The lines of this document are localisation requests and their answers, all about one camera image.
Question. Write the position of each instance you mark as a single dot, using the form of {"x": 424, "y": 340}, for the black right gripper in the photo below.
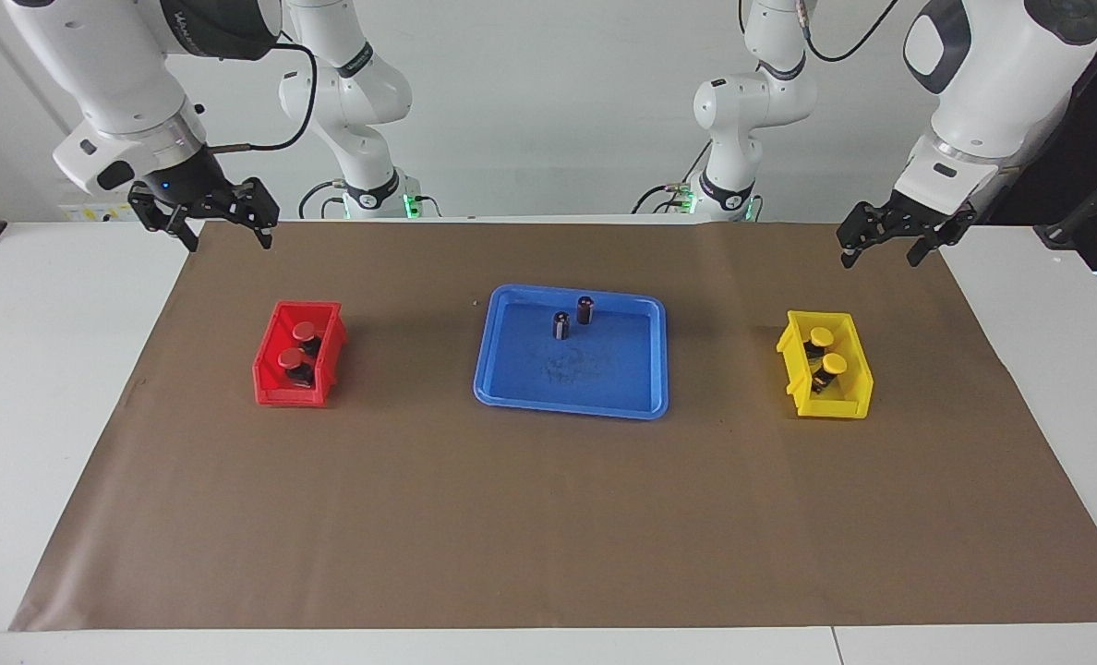
{"x": 188, "y": 185}

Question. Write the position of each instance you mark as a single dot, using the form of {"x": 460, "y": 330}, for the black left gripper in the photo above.
{"x": 899, "y": 222}

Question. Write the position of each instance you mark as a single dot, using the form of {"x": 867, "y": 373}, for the yellow push button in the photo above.
{"x": 835, "y": 364}
{"x": 821, "y": 335}

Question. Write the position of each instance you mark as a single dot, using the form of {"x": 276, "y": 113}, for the red push button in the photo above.
{"x": 304, "y": 330}
{"x": 290, "y": 356}

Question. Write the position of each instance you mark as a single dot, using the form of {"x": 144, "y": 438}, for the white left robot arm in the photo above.
{"x": 992, "y": 83}

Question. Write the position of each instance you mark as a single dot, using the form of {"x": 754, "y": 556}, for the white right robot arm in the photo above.
{"x": 105, "y": 65}

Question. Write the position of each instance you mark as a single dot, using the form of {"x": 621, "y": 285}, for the blue plastic tray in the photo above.
{"x": 604, "y": 379}

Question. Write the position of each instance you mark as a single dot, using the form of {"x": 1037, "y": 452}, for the white power strip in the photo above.
{"x": 96, "y": 212}

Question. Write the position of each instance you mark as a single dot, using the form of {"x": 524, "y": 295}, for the yellow plastic bin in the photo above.
{"x": 835, "y": 406}

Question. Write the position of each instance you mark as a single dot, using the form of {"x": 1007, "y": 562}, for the red plastic bin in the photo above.
{"x": 290, "y": 395}

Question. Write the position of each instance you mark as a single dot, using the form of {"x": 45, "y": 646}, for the black stand pole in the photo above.
{"x": 1066, "y": 229}

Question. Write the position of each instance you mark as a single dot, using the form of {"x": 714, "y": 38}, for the green lit base connector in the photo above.
{"x": 687, "y": 201}
{"x": 410, "y": 205}

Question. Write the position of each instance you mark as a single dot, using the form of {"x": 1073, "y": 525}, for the dark background panel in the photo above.
{"x": 1093, "y": 139}

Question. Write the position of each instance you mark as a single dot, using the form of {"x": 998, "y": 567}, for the black cylindrical capacitor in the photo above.
{"x": 560, "y": 326}
{"x": 584, "y": 311}

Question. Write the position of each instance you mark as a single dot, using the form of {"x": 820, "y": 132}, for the brown paper mat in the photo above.
{"x": 512, "y": 517}

